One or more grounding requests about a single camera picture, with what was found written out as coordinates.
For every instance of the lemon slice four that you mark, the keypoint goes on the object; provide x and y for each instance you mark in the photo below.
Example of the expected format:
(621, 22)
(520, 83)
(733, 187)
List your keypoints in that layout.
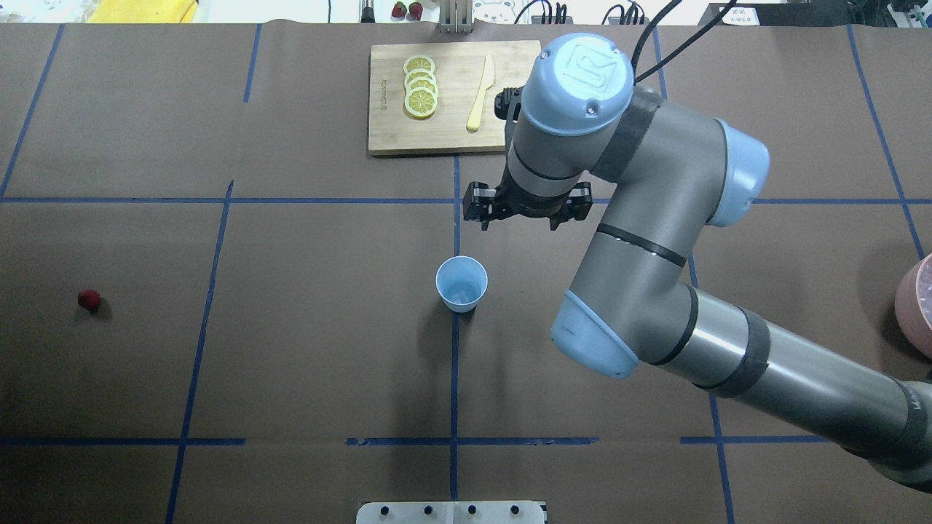
(420, 109)

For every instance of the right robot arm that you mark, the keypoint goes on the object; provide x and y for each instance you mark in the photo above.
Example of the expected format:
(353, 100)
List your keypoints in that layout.
(675, 172)

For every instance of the spare strawberry on bench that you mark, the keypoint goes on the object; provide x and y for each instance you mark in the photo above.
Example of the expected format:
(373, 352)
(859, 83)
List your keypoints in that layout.
(411, 11)

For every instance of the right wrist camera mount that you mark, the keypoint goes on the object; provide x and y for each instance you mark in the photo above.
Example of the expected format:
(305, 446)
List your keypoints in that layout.
(507, 104)

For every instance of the red strawberry on table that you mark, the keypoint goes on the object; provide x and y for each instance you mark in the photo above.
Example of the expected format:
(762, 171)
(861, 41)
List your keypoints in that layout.
(90, 300)

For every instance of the aluminium frame post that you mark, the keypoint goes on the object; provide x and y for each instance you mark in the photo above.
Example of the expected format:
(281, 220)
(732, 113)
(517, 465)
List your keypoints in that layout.
(456, 16)

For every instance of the white camera pole base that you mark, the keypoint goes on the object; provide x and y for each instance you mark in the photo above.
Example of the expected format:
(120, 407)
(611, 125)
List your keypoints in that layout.
(489, 511)

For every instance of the yellow plastic knife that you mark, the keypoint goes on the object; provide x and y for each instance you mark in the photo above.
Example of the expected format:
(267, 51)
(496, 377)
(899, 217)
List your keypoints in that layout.
(486, 82)

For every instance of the lemon slice two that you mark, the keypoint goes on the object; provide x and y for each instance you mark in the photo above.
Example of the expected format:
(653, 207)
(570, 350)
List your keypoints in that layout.
(421, 78)

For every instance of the bamboo cutting board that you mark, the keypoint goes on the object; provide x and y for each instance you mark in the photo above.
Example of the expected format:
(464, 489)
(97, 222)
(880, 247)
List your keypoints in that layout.
(438, 98)

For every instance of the lemon slice one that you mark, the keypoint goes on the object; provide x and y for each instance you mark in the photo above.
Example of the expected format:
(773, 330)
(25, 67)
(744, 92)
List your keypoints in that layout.
(419, 63)

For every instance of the yellow cloth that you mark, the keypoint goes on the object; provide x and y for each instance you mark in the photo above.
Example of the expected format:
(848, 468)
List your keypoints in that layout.
(144, 12)

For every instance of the pink bowl of ice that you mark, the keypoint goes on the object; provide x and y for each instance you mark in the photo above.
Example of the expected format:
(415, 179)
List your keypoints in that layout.
(912, 306)

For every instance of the light blue cup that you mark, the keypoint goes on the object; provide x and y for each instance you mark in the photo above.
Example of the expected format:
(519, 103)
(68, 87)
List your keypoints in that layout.
(461, 282)

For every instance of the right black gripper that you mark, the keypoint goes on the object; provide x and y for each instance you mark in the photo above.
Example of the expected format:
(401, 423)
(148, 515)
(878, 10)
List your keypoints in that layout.
(529, 209)

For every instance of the lemon slice three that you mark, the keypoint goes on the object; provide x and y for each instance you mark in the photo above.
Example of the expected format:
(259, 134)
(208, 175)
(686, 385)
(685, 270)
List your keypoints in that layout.
(422, 93)

